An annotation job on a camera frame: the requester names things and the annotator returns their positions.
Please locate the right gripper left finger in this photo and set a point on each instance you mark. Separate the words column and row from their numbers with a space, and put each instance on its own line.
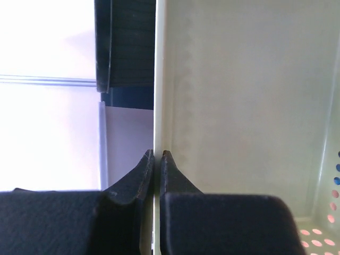
column 117, row 220

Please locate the black ribbed plastic bin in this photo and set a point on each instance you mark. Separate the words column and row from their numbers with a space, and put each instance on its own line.
column 125, row 43

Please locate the pale green plastic basket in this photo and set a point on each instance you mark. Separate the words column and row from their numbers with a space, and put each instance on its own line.
column 247, row 101

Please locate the dark blue plastic bin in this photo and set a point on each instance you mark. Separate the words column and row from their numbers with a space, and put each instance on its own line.
column 129, row 97

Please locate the right aluminium frame post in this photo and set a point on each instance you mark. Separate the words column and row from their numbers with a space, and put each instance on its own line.
column 47, row 81

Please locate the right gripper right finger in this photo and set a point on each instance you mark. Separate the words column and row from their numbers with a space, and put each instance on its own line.
column 192, row 222

